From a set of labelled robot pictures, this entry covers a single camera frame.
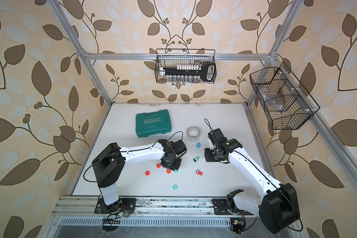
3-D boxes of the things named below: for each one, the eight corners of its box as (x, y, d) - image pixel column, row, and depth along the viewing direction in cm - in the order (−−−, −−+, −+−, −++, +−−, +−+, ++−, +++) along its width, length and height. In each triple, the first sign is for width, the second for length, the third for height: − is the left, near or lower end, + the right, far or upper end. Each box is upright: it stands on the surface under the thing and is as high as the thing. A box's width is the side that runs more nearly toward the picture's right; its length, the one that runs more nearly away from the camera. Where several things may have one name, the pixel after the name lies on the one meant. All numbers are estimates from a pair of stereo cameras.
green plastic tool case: (137, 138, 102) (135, 134, 98) (137, 117, 114) (135, 113, 111) (171, 132, 105) (171, 128, 101) (167, 112, 118) (167, 108, 114)
